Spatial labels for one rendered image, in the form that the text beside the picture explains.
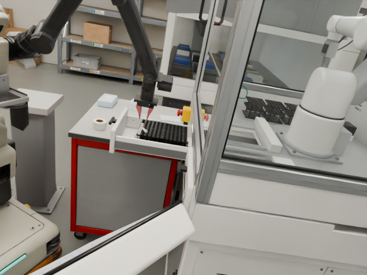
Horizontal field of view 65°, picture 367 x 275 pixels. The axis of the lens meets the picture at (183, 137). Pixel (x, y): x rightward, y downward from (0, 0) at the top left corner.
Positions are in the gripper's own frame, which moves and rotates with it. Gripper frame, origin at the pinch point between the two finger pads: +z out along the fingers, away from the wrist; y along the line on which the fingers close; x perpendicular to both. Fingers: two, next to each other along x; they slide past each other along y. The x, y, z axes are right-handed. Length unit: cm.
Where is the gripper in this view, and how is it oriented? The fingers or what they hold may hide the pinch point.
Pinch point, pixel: (143, 117)
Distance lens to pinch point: 133.6
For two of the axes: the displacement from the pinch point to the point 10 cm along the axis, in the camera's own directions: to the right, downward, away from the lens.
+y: -9.8, -2.0, -0.7
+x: -0.2, 4.5, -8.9
